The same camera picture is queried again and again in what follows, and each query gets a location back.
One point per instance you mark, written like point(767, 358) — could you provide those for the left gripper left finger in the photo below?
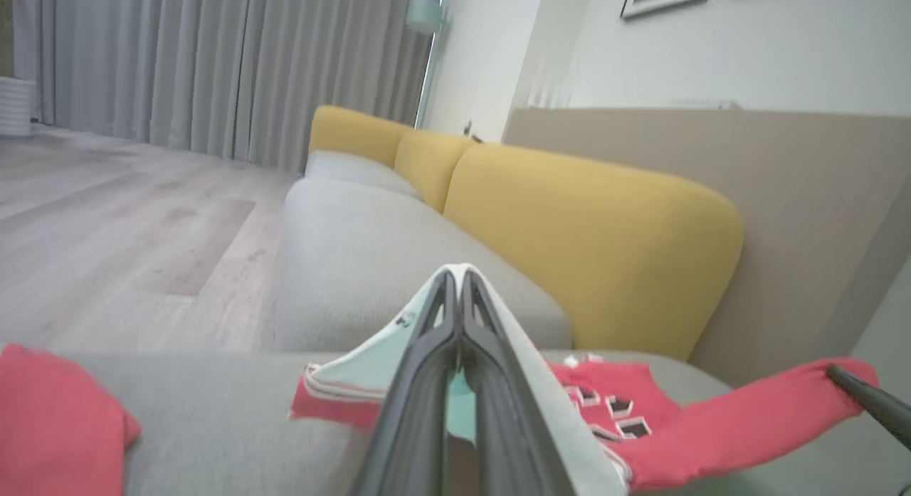
point(416, 418)

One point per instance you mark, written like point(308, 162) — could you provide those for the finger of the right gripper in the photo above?
point(879, 403)

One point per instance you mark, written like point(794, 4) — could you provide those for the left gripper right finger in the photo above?
point(505, 425)

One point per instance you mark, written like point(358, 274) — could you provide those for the red jersey white trim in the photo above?
point(712, 428)

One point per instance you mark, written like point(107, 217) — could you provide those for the red shorts white stripe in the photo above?
point(57, 425)

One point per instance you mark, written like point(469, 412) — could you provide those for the large grey sofa seat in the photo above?
point(228, 439)

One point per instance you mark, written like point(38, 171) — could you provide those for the beige panel behind sofa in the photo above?
point(804, 218)

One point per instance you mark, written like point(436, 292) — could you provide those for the large yellow sofa back cushion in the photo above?
point(598, 240)

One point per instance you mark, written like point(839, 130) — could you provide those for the small yellow sofa back cushion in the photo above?
point(430, 165)

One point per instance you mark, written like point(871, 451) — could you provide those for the small grey sofa seat cushion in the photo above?
point(349, 170)

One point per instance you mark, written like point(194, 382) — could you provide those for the grey pleated curtain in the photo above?
point(213, 62)

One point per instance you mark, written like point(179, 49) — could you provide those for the white ribbed appliance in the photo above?
point(16, 106)

